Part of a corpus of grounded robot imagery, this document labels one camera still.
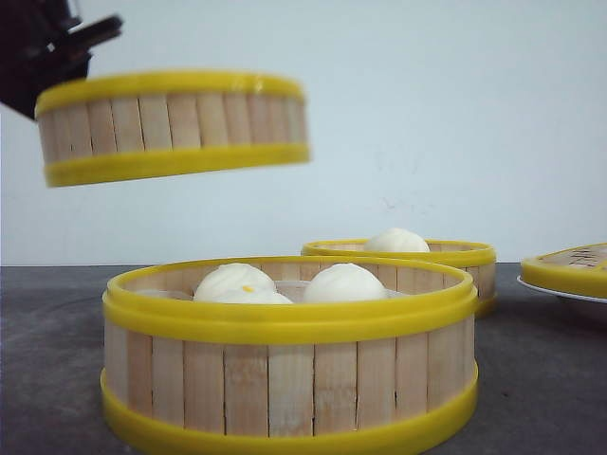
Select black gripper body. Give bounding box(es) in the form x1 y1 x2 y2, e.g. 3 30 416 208
1 0 121 119

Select yellow bamboo steamer tier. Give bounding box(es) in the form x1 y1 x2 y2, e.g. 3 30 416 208
301 239 497 318
100 257 478 454
35 70 310 187

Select yellow woven bamboo steamer lid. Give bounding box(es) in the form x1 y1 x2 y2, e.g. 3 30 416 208
521 243 606 299

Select white bun with yellow dot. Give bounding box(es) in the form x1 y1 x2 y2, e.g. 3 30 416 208
193 285 292 304

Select white steamed bun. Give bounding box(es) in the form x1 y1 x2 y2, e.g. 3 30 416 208
303 264 388 302
193 263 276 301
363 227 430 252

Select white plate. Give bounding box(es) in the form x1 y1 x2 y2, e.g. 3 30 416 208
516 275 607 305

